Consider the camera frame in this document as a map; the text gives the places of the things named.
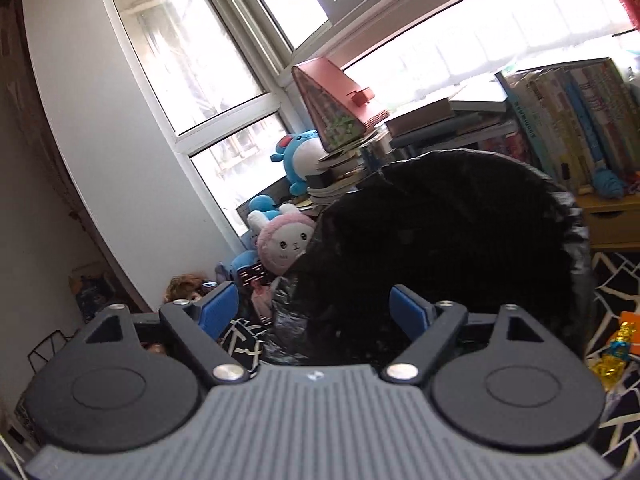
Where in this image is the small blue plush toy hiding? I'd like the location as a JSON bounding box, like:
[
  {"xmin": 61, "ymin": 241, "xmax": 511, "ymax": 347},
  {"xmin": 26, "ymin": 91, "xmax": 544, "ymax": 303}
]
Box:
[{"xmin": 248, "ymin": 194, "xmax": 281, "ymax": 217}]

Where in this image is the black trash bag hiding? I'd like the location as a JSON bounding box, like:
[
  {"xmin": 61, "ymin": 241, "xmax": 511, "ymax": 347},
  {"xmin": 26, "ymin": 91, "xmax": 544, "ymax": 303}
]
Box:
[{"xmin": 260, "ymin": 150, "xmax": 596, "ymax": 366}]

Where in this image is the pile of worn books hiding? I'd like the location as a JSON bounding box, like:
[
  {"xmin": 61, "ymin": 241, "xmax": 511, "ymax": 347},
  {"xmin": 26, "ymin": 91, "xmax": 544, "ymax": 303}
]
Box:
[{"xmin": 305, "ymin": 132, "xmax": 381, "ymax": 208}]

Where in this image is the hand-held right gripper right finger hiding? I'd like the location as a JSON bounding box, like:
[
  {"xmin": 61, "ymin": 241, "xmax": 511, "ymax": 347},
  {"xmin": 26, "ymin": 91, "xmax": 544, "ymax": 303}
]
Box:
[{"xmin": 380, "ymin": 284, "xmax": 546, "ymax": 386}]

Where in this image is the dark printed card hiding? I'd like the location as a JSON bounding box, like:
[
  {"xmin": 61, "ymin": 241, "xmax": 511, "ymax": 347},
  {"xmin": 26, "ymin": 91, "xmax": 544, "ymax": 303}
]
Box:
[{"xmin": 235, "ymin": 260, "xmax": 266, "ymax": 291}]

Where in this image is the black cream patterned cloth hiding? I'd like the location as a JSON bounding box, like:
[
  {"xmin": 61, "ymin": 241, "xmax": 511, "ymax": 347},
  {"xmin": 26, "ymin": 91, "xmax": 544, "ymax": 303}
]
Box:
[{"xmin": 217, "ymin": 247, "xmax": 640, "ymax": 468}]

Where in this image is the row of tall colourful paperbacks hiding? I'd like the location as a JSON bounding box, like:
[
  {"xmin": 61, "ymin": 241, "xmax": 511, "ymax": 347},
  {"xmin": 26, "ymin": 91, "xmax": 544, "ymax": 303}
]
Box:
[{"xmin": 495, "ymin": 57, "xmax": 640, "ymax": 193}]

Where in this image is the gold foil candy wrapper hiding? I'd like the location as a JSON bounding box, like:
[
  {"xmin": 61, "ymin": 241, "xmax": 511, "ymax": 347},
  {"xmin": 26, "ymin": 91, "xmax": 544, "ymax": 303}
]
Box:
[{"xmin": 589, "ymin": 322, "xmax": 638, "ymax": 391}]

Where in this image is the stack of flat lying books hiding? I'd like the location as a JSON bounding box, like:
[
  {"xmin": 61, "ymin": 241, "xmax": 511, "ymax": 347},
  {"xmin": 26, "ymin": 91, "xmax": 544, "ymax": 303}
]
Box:
[{"xmin": 382, "ymin": 82, "xmax": 521, "ymax": 153}]

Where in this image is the blue white plush toy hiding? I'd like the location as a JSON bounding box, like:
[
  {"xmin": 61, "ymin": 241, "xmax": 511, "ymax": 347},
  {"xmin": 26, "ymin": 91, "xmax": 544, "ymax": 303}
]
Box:
[{"xmin": 270, "ymin": 129, "xmax": 326, "ymax": 196}]

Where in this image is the white framed window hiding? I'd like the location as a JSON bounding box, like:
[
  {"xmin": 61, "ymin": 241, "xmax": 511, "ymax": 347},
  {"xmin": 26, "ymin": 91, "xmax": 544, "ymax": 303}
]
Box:
[{"xmin": 95, "ymin": 0, "xmax": 640, "ymax": 241}]

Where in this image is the wooden desktop shelf with drawers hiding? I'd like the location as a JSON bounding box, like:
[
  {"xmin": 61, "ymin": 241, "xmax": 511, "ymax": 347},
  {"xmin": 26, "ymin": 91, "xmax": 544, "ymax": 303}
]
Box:
[{"xmin": 575, "ymin": 187, "xmax": 640, "ymax": 251}]

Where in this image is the pink bunny plush toy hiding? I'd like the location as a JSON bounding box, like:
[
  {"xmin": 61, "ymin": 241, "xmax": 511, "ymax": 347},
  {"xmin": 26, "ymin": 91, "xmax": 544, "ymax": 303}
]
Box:
[{"xmin": 247, "ymin": 204, "xmax": 318, "ymax": 321}]

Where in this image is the blue yarn ball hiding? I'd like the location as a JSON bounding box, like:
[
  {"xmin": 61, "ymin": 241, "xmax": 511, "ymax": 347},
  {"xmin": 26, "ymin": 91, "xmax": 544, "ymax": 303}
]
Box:
[{"xmin": 590, "ymin": 167, "xmax": 626, "ymax": 198}]

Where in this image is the red triangular display box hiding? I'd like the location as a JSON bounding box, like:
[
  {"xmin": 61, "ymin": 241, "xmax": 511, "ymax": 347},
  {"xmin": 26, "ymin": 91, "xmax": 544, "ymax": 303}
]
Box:
[{"xmin": 291, "ymin": 56, "xmax": 391, "ymax": 153}]

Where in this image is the brown haired doll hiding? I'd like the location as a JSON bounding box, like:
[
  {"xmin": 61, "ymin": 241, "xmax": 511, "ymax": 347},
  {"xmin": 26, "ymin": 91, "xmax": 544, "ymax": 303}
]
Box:
[{"xmin": 165, "ymin": 274, "xmax": 221, "ymax": 306}]

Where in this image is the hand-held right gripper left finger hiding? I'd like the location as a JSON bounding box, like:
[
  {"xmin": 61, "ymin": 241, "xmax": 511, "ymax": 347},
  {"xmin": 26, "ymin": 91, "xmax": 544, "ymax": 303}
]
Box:
[{"xmin": 82, "ymin": 281, "xmax": 248, "ymax": 385}]

